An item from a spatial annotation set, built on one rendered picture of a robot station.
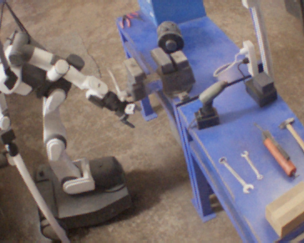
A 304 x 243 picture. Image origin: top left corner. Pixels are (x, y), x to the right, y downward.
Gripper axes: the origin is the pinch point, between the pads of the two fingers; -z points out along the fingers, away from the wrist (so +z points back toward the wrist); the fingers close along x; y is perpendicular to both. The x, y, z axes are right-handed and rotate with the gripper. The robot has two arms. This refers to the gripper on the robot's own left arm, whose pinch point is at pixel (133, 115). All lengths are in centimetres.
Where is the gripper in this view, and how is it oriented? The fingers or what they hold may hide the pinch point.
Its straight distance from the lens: 301.2
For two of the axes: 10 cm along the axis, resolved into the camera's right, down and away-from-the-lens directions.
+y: 5.6, -2.9, -7.8
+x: -2.9, 8.1, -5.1
